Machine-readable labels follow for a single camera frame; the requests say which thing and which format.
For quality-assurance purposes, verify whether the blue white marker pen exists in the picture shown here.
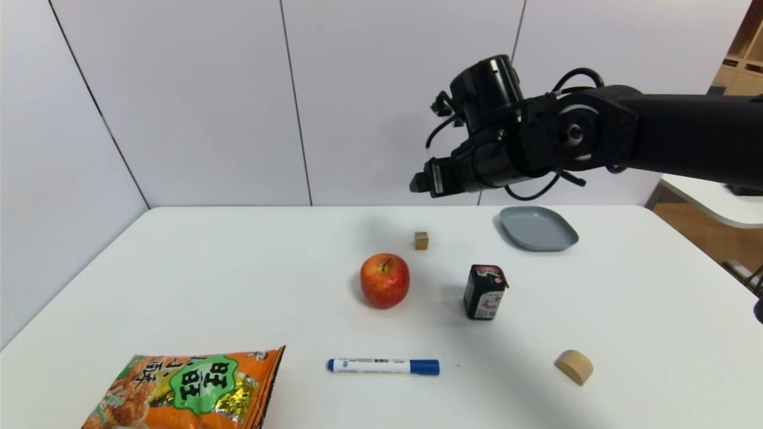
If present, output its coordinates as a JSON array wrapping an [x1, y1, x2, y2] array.
[[327, 357, 441, 376]]

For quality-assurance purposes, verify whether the grey square dish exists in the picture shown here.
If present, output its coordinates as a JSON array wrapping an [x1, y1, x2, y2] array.
[[499, 206, 579, 252]]

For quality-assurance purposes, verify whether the black camera cable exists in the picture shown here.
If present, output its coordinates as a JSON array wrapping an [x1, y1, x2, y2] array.
[[425, 89, 461, 163]]

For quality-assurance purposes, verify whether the white side table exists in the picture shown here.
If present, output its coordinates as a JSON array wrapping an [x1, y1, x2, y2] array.
[[659, 173, 763, 229]]

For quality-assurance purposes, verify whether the orange snack bag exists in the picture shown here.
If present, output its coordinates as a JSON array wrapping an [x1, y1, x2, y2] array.
[[82, 344, 287, 429]]

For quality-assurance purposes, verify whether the wooden shelf cabinet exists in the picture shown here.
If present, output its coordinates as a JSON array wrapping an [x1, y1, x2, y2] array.
[[709, 0, 763, 97]]

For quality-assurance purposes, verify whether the black chair base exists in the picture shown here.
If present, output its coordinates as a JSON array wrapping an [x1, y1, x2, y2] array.
[[722, 259, 763, 297]]

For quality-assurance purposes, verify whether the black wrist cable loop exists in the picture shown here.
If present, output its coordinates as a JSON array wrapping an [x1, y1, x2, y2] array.
[[504, 169, 588, 201]]

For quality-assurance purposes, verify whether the black drink carton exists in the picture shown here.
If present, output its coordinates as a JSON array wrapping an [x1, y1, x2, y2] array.
[[463, 264, 509, 321]]

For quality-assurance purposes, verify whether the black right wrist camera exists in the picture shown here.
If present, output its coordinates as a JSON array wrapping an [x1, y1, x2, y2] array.
[[409, 157, 446, 196]]

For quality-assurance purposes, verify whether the half-round wooden block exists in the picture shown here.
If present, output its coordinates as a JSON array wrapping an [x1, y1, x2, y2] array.
[[554, 349, 594, 386]]

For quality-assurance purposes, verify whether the red apple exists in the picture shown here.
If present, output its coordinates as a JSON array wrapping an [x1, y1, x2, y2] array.
[[359, 253, 411, 309]]

